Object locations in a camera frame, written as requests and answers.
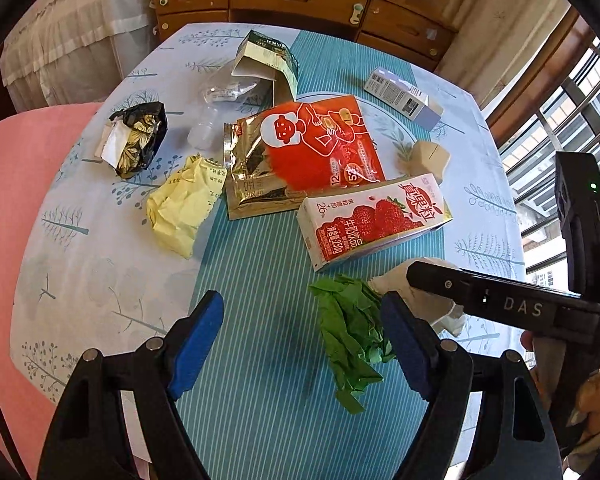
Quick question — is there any wooden dresser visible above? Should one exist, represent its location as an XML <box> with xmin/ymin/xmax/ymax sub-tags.
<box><xmin>150</xmin><ymin>0</ymin><xmax>456</xmax><ymax>73</ymax></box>

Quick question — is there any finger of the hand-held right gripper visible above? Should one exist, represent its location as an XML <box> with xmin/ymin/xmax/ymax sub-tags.
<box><xmin>406</xmin><ymin>259</ymin><xmax>486</xmax><ymax>308</ymax></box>

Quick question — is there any black gold wrapper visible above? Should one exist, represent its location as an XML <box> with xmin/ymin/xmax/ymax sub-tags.
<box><xmin>96</xmin><ymin>101</ymin><xmax>168</xmax><ymax>181</ymax></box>

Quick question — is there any clear plastic cup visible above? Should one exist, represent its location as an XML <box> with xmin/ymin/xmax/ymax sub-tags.
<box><xmin>186</xmin><ymin>110</ymin><xmax>226</xmax><ymax>150</ymax></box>

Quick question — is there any clear plastic bottle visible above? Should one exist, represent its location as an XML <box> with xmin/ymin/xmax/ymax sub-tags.
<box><xmin>202</xmin><ymin>72</ymin><xmax>271</xmax><ymax>116</ymax></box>

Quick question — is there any green gold paper box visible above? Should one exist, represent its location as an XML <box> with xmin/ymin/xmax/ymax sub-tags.
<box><xmin>230</xmin><ymin>30</ymin><xmax>301</xmax><ymax>101</ymax></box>

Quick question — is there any strawberry milk carton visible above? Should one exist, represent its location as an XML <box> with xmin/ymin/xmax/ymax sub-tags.
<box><xmin>296</xmin><ymin>172</ymin><xmax>453</xmax><ymax>273</ymax></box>

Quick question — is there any pink blanket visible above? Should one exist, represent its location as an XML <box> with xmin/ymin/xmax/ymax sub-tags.
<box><xmin>0</xmin><ymin>102</ymin><xmax>103</xmax><ymax>480</ymax></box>

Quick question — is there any yellow crumpled paper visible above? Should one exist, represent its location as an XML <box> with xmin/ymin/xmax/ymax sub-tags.
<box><xmin>146</xmin><ymin>155</ymin><xmax>227</xmax><ymax>260</ymax></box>

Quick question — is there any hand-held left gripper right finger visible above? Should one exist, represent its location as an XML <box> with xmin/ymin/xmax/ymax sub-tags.
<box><xmin>380</xmin><ymin>291</ymin><xmax>563</xmax><ymax>480</ymax></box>

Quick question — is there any small white box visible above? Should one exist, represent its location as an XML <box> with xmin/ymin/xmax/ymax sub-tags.
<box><xmin>365</xmin><ymin>66</ymin><xmax>445</xmax><ymax>133</ymax></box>

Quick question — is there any red gold snack bag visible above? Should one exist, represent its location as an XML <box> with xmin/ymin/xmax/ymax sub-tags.
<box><xmin>223</xmin><ymin>95</ymin><xmax>387</xmax><ymax>220</ymax></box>

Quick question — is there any metal window grille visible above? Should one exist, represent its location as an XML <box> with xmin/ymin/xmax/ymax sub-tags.
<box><xmin>497</xmin><ymin>35</ymin><xmax>600</xmax><ymax>291</ymax></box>

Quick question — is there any green leafy vegetable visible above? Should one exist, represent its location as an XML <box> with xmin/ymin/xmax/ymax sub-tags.
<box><xmin>308</xmin><ymin>275</ymin><xmax>396</xmax><ymax>415</ymax></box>

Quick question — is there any beige small block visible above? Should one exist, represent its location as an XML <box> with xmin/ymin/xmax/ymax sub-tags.
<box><xmin>397</xmin><ymin>140</ymin><xmax>452</xmax><ymax>183</ymax></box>

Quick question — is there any white lace bed cover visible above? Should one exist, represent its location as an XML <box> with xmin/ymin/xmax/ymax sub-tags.
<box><xmin>0</xmin><ymin>0</ymin><xmax>176</xmax><ymax>111</ymax></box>

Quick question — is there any beige paper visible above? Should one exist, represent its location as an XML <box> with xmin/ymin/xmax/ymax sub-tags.
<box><xmin>369</xmin><ymin>257</ymin><xmax>467</xmax><ymax>337</ymax></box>

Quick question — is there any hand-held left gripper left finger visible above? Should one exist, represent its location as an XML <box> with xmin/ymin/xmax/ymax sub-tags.
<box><xmin>37</xmin><ymin>290</ymin><xmax>226</xmax><ymax>480</ymax></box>

